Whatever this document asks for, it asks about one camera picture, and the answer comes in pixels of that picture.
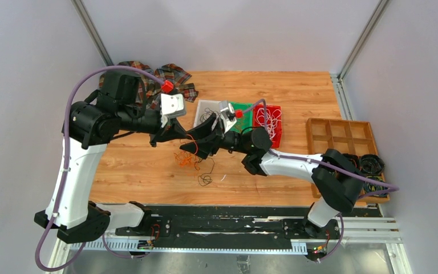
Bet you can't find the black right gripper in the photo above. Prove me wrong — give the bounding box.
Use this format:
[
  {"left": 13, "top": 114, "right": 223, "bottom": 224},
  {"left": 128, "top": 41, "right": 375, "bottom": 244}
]
[{"left": 180, "top": 114, "right": 250, "bottom": 160}]

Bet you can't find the small black cable loop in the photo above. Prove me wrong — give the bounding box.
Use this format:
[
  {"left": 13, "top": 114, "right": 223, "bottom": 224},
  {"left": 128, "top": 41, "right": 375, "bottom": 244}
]
[{"left": 194, "top": 156, "right": 216, "bottom": 188}]

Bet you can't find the white cable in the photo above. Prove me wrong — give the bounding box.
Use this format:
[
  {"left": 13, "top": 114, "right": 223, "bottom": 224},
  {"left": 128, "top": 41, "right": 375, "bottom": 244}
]
[{"left": 254, "top": 107, "right": 282, "bottom": 139}]

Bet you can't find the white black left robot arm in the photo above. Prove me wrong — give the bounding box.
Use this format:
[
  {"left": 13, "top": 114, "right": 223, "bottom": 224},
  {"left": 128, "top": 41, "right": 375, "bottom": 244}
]
[{"left": 34, "top": 68, "right": 186, "bottom": 244}]

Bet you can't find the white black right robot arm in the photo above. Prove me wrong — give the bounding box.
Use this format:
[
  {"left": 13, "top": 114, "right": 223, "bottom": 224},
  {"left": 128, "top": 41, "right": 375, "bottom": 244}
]
[{"left": 180, "top": 114, "right": 364, "bottom": 238}]

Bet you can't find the white plastic bin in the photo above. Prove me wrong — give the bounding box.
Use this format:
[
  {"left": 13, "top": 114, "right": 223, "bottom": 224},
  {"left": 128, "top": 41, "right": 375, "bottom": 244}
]
[{"left": 193, "top": 99, "right": 220, "bottom": 130}]

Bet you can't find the plaid flannel shirt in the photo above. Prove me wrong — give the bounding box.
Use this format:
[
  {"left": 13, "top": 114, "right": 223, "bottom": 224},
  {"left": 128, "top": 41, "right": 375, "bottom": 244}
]
[{"left": 118, "top": 61, "right": 199, "bottom": 108}]

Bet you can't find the green plastic bin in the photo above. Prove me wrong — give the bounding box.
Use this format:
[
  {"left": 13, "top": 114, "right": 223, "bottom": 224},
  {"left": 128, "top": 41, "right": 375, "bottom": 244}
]
[{"left": 230, "top": 102, "right": 253, "bottom": 133}]

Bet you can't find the red plastic bin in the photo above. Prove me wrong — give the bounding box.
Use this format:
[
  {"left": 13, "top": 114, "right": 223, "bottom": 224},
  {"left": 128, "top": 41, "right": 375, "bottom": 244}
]
[{"left": 253, "top": 104, "right": 282, "bottom": 148}]

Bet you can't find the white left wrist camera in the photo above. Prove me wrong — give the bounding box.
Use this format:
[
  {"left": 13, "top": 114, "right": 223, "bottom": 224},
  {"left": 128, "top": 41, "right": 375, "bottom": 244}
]
[{"left": 160, "top": 94, "right": 186, "bottom": 128}]

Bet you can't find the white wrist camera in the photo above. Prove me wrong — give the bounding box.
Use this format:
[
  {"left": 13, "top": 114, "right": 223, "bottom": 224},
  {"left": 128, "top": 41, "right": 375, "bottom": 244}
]
[
  {"left": 218, "top": 100, "right": 237, "bottom": 133},
  {"left": 160, "top": 94, "right": 186, "bottom": 128}
]

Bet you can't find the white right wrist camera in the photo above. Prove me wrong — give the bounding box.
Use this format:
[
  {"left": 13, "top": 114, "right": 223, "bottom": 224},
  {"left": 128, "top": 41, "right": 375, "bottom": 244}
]
[{"left": 218, "top": 100, "right": 237, "bottom": 133}]

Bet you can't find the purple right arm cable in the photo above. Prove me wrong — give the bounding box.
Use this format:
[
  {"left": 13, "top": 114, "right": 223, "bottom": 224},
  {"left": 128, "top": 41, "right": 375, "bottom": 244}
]
[{"left": 234, "top": 98, "right": 400, "bottom": 199}]

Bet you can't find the black mounting rail base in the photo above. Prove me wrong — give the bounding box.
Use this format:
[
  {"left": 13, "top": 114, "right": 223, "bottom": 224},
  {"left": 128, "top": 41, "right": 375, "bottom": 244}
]
[{"left": 58, "top": 203, "right": 359, "bottom": 261}]

